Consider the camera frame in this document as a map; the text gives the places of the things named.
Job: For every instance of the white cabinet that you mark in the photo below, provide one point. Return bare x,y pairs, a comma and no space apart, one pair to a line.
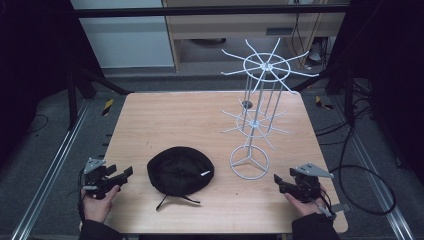
126,36

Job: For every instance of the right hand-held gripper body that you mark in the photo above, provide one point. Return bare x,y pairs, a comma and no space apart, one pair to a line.
308,185

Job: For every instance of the round dark table grommet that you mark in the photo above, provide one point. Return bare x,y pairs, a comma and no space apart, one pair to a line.
246,104

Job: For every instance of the yellow black striped tape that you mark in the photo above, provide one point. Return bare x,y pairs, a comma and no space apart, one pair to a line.
107,106
322,103

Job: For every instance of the black hat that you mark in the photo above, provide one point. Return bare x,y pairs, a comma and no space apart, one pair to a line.
180,171

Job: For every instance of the person's left hand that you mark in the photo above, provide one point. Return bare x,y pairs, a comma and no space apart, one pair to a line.
98,206

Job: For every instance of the person's right hand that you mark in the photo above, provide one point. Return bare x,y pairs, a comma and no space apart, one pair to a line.
305,207

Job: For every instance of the black metal stand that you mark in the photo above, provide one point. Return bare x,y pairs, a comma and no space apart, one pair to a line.
80,90
336,83

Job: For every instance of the black metal frame bar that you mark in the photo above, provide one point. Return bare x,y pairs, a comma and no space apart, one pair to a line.
200,11

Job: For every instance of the light wooden desk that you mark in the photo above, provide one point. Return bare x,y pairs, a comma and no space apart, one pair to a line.
230,26

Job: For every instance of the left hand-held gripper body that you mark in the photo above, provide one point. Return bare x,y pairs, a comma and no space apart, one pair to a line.
97,181

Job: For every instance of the aluminium floor rail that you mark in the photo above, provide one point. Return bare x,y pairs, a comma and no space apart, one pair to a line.
50,173
376,183

